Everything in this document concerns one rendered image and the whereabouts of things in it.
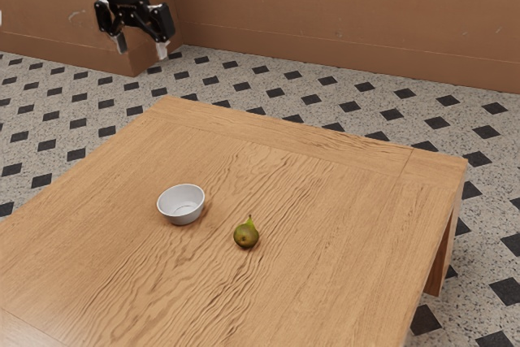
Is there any green pear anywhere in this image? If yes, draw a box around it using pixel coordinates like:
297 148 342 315
232 215 260 249

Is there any white bowl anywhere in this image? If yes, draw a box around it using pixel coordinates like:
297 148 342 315
156 183 206 227

